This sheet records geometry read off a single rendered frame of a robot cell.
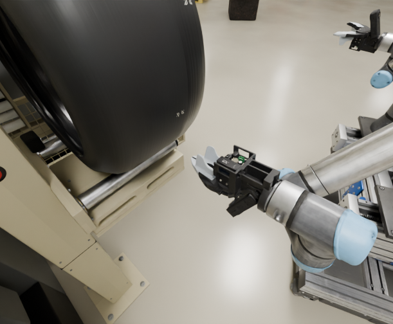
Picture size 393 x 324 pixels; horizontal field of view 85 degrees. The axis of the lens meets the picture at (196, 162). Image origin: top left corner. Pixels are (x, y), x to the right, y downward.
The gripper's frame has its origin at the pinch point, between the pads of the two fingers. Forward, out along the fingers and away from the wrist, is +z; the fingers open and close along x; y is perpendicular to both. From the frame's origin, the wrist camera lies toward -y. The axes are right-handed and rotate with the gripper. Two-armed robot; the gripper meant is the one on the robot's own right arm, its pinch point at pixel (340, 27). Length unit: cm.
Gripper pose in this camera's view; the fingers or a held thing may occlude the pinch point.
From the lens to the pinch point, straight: 147.6
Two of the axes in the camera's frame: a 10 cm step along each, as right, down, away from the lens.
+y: 1.0, 6.1, 7.9
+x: 7.2, -5.9, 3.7
